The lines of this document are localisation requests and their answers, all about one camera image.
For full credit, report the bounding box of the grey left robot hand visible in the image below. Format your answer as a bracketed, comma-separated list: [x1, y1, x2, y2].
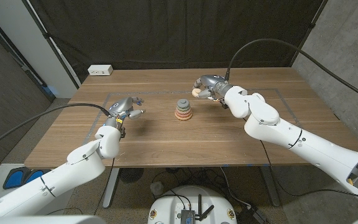
[103, 96, 146, 129]

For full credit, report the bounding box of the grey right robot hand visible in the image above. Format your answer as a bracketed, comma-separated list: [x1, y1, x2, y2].
[191, 74, 234, 101]

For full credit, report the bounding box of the white power strip box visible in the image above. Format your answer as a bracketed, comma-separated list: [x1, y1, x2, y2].
[87, 64, 114, 76]

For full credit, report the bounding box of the black curtain backdrop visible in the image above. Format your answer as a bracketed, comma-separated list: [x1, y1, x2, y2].
[28, 0, 326, 84]

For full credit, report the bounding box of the round black floor fan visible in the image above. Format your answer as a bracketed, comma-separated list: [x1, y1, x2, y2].
[119, 167, 144, 184]

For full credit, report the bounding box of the white table leg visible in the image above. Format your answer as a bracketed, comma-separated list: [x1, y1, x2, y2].
[103, 167, 121, 209]

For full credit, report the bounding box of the round grey floor object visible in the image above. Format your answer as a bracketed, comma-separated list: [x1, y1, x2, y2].
[150, 180, 165, 196]

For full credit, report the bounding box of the black backdrop stand pole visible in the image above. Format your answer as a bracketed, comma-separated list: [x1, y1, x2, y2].
[289, 0, 329, 67]
[21, 0, 82, 90]

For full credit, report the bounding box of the white robot torso base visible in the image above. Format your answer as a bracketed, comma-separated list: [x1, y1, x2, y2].
[147, 185, 238, 224]

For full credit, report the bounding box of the blue foot pedal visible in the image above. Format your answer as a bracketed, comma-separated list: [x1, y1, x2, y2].
[25, 169, 51, 184]
[2, 167, 28, 190]

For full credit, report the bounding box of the grey table leg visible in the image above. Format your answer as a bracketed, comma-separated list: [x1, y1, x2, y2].
[259, 166, 282, 208]

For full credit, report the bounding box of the grey radio module with antennas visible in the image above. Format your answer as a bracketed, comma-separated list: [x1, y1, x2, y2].
[180, 194, 215, 224]

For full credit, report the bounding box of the white robot chest cover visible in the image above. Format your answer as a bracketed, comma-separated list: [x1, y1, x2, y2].
[0, 215, 106, 224]

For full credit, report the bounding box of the black power brick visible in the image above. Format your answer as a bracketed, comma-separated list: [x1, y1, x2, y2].
[237, 205, 269, 224]

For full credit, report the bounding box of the large orange toy ring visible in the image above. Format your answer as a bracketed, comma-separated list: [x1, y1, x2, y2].
[175, 114, 194, 123]

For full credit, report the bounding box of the thin black left wrist cable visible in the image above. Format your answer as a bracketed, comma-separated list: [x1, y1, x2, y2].
[93, 157, 115, 216]

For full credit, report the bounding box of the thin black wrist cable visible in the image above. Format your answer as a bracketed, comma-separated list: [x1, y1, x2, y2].
[93, 157, 115, 216]
[259, 139, 358, 205]

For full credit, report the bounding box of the black floor cable tangle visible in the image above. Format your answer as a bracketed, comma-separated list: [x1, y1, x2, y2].
[150, 167, 229, 189]

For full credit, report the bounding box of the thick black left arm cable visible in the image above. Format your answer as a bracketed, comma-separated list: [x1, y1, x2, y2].
[0, 103, 111, 155]

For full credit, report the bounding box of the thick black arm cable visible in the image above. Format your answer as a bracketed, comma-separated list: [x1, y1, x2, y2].
[0, 103, 111, 155]
[224, 38, 358, 106]

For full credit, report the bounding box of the black metal frame bar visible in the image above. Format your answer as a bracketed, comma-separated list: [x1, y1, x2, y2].
[0, 12, 56, 102]

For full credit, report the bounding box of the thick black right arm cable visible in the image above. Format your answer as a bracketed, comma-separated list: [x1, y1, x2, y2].
[224, 38, 358, 106]

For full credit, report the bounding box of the light grey floor cable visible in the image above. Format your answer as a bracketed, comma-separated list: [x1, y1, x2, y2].
[220, 167, 252, 208]

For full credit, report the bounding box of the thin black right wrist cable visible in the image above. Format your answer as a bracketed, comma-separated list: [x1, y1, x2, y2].
[259, 139, 358, 205]

